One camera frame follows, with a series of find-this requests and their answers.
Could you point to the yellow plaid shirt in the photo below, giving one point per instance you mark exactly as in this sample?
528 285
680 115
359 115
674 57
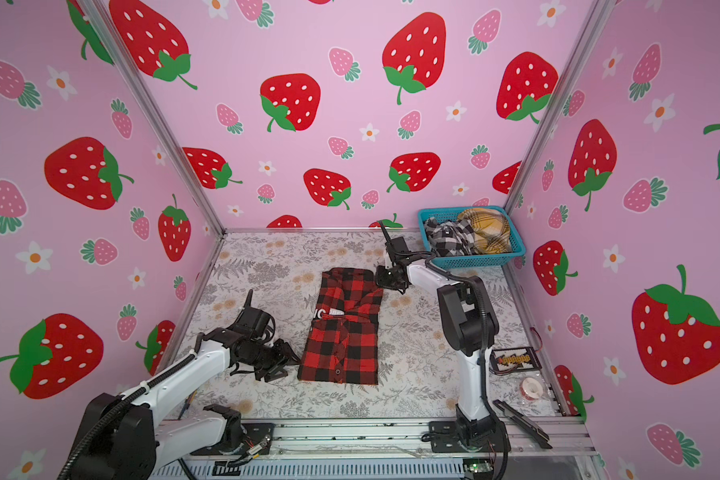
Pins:
491 231

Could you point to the white black plaid shirt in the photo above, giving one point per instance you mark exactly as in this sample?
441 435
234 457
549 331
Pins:
450 238

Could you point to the black device with orange label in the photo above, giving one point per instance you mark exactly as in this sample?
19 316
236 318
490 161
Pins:
504 361

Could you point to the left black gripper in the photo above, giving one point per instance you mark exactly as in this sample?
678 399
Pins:
286 356

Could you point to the teal plastic basket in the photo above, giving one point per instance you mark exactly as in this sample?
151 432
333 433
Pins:
445 214

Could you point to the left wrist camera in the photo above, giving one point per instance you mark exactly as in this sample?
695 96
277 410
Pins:
253 323

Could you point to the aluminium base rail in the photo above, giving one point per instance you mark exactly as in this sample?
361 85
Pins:
410 437

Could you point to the black flat bracket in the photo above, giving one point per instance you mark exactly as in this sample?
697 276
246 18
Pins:
525 424

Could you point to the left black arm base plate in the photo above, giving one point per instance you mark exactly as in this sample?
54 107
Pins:
241 440

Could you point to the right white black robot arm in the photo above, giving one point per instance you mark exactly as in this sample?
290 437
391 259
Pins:
469 325

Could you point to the red black plaid shirt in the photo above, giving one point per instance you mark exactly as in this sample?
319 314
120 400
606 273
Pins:
342 343

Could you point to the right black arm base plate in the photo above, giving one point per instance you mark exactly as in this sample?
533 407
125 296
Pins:
485 436

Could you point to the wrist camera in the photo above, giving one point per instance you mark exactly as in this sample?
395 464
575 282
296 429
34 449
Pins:
396 248
253 323

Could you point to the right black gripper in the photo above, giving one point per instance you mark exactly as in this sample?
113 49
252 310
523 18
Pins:
380 278

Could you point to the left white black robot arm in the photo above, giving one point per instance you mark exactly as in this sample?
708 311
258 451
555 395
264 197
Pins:
129 436

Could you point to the clear tape roll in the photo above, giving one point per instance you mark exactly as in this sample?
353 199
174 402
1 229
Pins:
532 389

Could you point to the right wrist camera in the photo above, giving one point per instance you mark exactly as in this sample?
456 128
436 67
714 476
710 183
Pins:
396 248

